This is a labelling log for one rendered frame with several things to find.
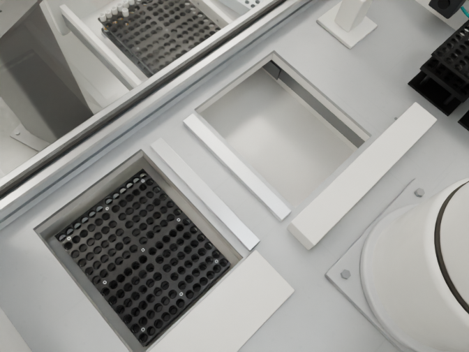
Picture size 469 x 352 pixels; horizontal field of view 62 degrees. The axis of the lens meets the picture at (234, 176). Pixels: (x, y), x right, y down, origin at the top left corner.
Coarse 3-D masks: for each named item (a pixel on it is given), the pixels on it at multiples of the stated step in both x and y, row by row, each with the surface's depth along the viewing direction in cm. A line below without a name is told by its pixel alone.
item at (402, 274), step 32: (416, 192) 63; (448, 192) 45; (384, 224) 59; (416, 224) 47; (448, 224) 41; (352, 256) 59; (384, 256) 53; (416, 256) 45; (448, 256) 40; (352, 288) 57; (384, 288) 53; (416, 288) 45; (448, 288) 41; (384, 320) 54; (416, 320) 48; (448, 320) 42
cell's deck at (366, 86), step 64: (320, 0) 80; (384, 0) 81; (256, 64) 73; (320, 64) 74; (384, 64) 75; (384, 128) 69; (448, 128) 70; (64, 192) 60; (192, 192) 62; (320, 192) 63; (384, 192) 64; (0, 256) 56; (320, 256) 59; (64, 320) 53; (320, 320) 56
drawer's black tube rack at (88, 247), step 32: (128, 192) 66; (160, 192) 66; (96, 224) 66; (128, 224) 66; (160, 224) 64; (192, 224) 64; (96, 256) 61; (128, 256) 65; (160, 256) 65; (192, 256) 63; (224, 256) 63; (96, 288) 59; (128, 288) 63; (160, 288) 61; (192, 288) 60; (128, 320) 61; (160, 320) 61
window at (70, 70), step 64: (0, 0) 35; (64, 0) 39; (128, 0) 45; (192, 0) 54; (256, 0) 66; (0, 64) 39; (64, 64) 45; (128, 64) 54; (0, 128) 45; (64, 128) 54; (0, 192) 54
